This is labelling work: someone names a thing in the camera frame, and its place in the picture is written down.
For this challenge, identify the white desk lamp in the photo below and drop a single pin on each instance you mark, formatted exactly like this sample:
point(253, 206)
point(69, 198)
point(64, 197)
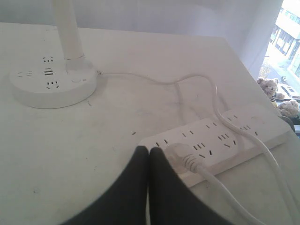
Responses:
point(52, 83)

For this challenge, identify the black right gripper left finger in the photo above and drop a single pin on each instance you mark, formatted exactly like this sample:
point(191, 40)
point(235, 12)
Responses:
point(124, 202)

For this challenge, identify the brown teddy bear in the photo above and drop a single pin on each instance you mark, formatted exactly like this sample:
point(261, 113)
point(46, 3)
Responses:
point(289, 108)
point(270, 88)

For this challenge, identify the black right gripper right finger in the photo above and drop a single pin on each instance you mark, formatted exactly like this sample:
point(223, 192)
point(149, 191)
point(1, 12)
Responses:
point(171, 202)

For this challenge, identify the white power strip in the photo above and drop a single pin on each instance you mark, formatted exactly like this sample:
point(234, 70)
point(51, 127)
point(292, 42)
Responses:
point(220, 148)

